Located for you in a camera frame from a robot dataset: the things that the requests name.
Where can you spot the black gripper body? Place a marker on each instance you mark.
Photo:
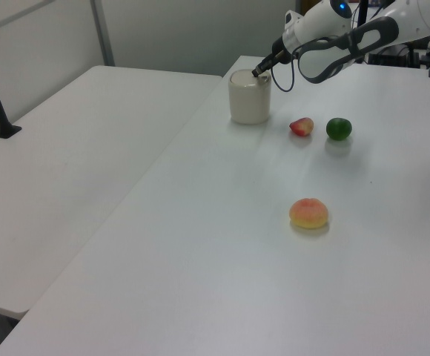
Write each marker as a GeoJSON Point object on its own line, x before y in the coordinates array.
{"type": "Point", "coordinates": [282, 49]}

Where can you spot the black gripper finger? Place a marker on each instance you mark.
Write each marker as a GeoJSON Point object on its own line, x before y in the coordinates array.
{"type": "Point", "coordinates": [264, 64]}
{"type": "Point", "coordinates": [268, 66]}

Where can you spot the cream swing bin lid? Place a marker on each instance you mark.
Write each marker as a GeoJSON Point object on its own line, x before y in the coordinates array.
{"type": "Point", "coordinates": [242, 78]}

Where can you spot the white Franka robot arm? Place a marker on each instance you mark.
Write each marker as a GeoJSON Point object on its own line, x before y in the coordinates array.
{"type": "Point", "coordinates": [317, 20]}

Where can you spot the cream plastic garbage bin body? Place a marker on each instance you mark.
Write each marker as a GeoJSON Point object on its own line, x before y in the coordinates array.
{"type": "Point", "coordinates": [250, 104]}

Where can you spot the red strawberry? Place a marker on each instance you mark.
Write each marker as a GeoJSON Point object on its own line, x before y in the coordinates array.
{"type": "Point", "coordinates": [303, 126]}

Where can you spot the green lime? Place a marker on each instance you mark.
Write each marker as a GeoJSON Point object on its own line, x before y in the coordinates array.
{"type": "Point", "coordinates": [338, 128]}

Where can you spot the black equipment box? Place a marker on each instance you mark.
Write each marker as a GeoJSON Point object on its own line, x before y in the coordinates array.
{"type": "Point", "coordinates": [391, 55]}

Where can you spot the pink yellow peach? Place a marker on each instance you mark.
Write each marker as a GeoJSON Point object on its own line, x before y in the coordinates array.
{"type": "Point", "coordinates": [308, 213]}

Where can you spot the grey partition frame post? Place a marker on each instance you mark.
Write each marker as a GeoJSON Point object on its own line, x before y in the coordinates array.
{"type": "Point", "coordinates": [103, 33]}

